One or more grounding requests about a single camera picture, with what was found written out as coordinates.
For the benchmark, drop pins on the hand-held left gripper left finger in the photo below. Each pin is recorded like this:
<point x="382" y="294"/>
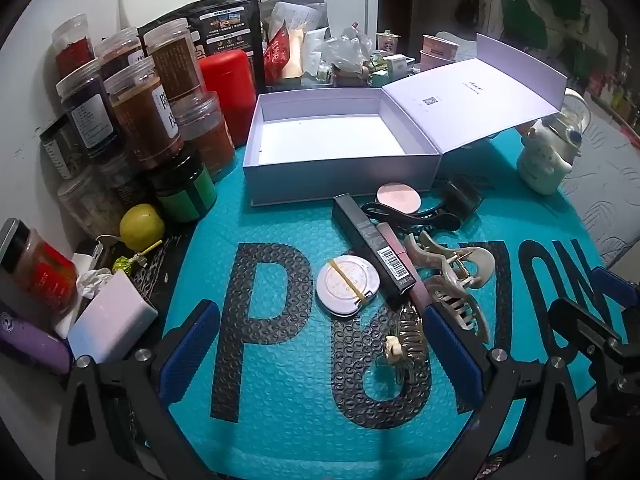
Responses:
<point x="192" y="345"/>

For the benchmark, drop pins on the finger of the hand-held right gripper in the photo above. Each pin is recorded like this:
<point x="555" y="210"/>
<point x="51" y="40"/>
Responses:
<point x="612" y="285"/>
<point x="582" y="322"/>

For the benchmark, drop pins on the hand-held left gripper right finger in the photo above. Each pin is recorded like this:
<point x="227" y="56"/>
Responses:
<point x="452" y="355"/>

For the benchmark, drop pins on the beige claw hair clip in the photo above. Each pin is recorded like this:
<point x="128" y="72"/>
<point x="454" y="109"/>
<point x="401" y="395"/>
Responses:
<point x="425" y="249"/>

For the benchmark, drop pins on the white round compact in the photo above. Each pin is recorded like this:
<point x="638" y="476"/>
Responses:
<point x="345" y="290"/>

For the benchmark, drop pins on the pink cosmetic tube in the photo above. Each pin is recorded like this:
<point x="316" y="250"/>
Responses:
<point x="392" y="242"/>

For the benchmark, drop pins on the black long hair clip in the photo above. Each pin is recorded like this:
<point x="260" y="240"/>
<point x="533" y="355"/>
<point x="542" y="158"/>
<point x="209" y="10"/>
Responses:
<point x="440" y="221"/>

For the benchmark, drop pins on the black lipstick box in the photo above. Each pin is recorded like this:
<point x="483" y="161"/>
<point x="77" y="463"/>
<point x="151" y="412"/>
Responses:
<point x="365" y="235"/>

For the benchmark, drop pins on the dark square claw clip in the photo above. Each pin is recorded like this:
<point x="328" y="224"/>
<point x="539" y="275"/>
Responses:
<point x="462" y="195"/>

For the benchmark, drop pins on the pink round compact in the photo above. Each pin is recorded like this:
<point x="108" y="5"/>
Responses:
<point x="400" y="196"/>

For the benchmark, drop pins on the white hinged-lid gift box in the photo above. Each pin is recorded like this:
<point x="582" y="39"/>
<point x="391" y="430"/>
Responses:
<point x="325" y="140"/>

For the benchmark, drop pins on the white power bank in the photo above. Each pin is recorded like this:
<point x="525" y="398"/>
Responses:
<point x="112" y="317"/>

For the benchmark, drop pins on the white patterned chair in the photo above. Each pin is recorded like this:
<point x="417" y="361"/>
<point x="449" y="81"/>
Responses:
<point x="610" y="185"/>

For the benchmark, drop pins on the green wrapped candy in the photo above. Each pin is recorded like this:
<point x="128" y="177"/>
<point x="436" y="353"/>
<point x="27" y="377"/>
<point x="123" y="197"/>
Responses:
<point x="122" y="265"/>

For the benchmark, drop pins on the crumpled white tissue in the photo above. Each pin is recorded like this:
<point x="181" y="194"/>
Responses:
<point x="92" y="282"/>

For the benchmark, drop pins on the green label jar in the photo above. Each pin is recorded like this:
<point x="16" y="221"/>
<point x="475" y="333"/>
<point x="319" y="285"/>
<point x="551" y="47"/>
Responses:
<point x="185" y="195"/>

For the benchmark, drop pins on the purple pouch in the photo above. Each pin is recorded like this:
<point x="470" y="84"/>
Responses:
<point x="30" y="340"/>

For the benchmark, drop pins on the red label jar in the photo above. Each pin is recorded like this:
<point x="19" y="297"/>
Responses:
<point x="42" y="270"/>

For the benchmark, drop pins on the jar of white pieces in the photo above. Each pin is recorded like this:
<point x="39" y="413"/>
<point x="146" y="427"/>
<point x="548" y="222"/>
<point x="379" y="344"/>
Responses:
<point x="90" y="205"/>

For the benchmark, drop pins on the small dark jar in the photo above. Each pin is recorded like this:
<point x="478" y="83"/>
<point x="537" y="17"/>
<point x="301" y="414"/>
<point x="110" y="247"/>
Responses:
<point x="125" y="180"/>

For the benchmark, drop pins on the amber jar white label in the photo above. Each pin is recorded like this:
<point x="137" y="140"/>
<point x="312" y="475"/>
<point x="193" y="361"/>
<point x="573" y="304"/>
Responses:
<point x="145" y="120"/>

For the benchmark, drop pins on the black label jar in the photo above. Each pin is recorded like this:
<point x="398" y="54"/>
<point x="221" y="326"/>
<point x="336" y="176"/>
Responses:
<point x="60" y="150"/>

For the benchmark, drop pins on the dark jar white label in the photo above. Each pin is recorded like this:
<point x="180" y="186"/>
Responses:
<point x="90" y="115"/>

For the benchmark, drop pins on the red canister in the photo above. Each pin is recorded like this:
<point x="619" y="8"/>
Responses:
<point x="227" y="95"/>

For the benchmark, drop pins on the green tote bag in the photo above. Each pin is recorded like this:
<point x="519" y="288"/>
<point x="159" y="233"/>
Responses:
<point x="522" y="20"/>

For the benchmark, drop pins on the tall jar brown contents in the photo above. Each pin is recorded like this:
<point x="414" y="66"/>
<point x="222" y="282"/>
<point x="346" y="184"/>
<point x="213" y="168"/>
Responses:
<point x="175" y="65"/>

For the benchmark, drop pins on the green striped box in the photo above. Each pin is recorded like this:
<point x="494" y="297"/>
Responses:
<point x="392" y="67"/>

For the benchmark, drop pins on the brown ceramic piece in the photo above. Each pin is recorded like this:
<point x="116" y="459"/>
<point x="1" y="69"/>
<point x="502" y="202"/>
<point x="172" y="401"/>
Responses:
<point x="350" y="77"/>

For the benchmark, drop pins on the clear jar dark contents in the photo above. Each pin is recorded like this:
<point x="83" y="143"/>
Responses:
<point x="120" y="52"/>

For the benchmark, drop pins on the red snack packet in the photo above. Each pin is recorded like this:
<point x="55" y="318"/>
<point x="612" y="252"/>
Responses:
<point x="276" y="55"/>

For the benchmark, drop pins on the cream packet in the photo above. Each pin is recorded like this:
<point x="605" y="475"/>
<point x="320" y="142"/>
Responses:
<point x="295" y="55"/>

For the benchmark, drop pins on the dark tote bag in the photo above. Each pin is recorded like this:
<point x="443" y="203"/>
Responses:
<point x="470" y="2"/>

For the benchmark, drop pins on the clear jar red contents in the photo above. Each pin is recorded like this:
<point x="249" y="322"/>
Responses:
<point x="75" y="50"/>

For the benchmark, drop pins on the white packet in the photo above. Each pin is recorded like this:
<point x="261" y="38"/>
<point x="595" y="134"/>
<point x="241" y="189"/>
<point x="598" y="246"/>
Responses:
<point x="312" y="50"/>

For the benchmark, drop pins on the small panda cup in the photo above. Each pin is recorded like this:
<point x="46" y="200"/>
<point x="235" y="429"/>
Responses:
<point x="389" y="41"/>

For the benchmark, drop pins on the clear plastic bag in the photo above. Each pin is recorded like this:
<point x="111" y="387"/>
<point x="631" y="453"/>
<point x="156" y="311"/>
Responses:
<point x="350" y="45"/>

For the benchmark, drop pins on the black food pouch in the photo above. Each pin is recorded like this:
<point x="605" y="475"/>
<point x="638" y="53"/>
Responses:
<point x="225" y="20"/>

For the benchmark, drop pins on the printed paper sheet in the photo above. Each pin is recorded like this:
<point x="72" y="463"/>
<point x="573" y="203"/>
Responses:
<point x="295" y="15"/>

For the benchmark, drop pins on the white fridge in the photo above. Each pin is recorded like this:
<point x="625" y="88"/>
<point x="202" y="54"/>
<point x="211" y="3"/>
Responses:
<point x="350" y="0"/>

